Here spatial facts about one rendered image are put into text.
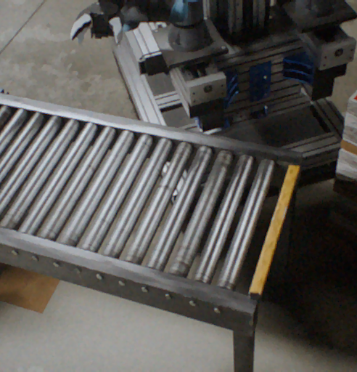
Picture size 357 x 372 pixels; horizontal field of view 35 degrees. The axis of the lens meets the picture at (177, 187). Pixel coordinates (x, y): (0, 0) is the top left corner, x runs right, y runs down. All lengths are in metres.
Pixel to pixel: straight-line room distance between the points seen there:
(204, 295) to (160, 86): 1.62
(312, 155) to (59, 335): 1.28
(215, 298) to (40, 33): 2.66
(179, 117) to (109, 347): 1.09
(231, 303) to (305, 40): 1.16
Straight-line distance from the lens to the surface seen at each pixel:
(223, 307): 1.43
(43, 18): 3.93
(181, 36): 2.05
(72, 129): 1.89
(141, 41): 2.28
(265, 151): 1.73
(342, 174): 2.11
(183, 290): 1.46
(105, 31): 1.56
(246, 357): 1.66
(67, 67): 3.46
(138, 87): 2.87
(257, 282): 1.44
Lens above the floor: 2.07
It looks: 50 degrees down
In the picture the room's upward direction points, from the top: 8 degrees counter-clockwise
